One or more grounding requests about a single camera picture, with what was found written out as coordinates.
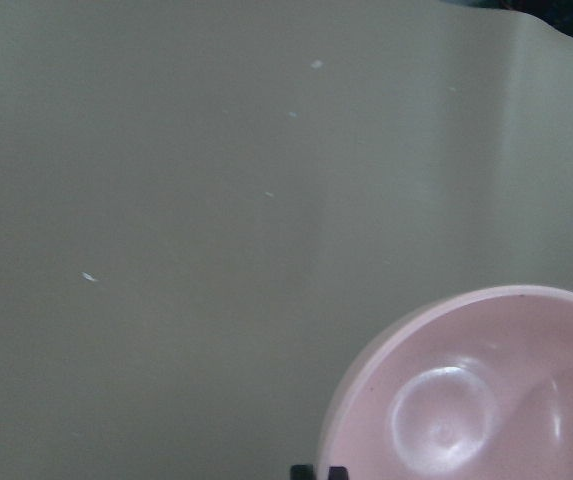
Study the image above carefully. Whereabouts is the pink bowl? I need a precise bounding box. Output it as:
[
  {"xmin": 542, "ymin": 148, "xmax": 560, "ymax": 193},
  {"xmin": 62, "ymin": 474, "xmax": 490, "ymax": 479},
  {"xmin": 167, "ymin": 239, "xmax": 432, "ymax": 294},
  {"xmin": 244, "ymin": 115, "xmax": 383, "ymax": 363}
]
[{"xmin": 316, "ymin": 285, "xmax": 573, "ymax": 479}]

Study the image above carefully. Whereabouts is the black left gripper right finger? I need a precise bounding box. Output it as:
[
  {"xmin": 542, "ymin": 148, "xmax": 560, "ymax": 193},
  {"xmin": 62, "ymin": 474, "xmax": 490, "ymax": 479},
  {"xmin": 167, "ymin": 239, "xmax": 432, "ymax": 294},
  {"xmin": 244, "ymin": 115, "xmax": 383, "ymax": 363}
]
[{"xmin": 327, "ymin": 466, "xmax": 349, "ymax": 480}]

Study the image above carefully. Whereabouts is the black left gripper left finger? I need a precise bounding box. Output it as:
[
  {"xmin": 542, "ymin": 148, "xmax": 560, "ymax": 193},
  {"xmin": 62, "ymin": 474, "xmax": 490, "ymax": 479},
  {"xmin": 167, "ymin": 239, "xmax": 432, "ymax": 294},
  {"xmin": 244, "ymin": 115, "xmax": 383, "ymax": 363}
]
[{"xmin": 289, "ymin": 464, "xmax": 314, "ymax": 480}]

